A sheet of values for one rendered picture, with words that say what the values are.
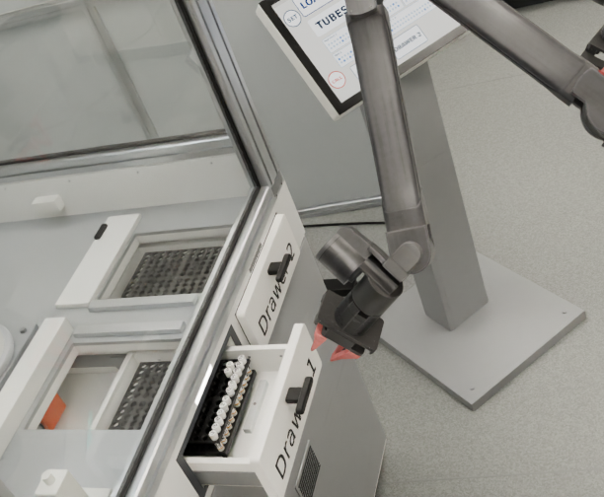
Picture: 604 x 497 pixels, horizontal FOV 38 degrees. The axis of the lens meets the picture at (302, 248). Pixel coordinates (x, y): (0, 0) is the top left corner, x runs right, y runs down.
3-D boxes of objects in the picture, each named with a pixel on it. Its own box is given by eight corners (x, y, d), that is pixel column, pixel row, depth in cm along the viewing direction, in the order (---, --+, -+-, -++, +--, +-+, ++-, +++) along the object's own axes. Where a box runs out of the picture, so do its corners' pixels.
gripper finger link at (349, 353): (310, 327, 141) (337, 296, 134) (348, 348, 142) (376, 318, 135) (298, 359, 136) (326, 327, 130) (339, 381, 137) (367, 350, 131)
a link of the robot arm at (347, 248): (427, 253, 120) (432, 249, 128) (364, 196, 121) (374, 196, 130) (368, 317, 122) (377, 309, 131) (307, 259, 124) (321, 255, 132)
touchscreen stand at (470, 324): (585, 318, 257) (533, -3, 196) (474, 411, 244) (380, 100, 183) (468, 252, 294) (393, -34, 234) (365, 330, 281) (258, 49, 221)
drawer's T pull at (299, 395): (314, 380, 145) (312, 374, 145) (303, 416, 140) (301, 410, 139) (294, 380, 147) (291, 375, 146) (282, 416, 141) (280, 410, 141)
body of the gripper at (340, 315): (322, 295, 135) (343, 267, 130) (378, 326, 136) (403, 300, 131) (311, 325, 130) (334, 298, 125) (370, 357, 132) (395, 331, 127)
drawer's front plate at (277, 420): (322, 363, 159) (304, 320, 153) (281, 503, 139) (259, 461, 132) (313, 364, 160) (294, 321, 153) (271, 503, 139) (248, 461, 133)
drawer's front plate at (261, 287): (300, 251, 186) (284, 212, 180) (264, 355, 166) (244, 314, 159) (293, 252, 187) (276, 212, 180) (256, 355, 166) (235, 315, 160)
